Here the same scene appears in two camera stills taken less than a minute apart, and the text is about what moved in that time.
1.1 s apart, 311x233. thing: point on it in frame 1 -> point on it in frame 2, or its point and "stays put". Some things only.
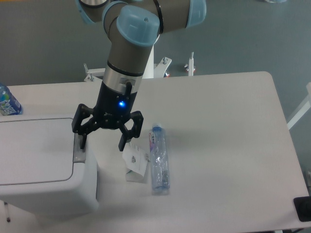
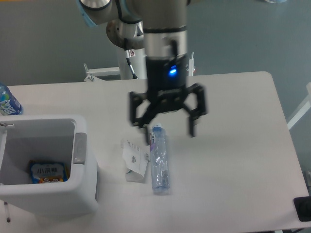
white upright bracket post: [190, 67] stays put
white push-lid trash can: [43, 173] stays put
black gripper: [112, 109] -> [165, 82]
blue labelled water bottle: [9, 105] stays put
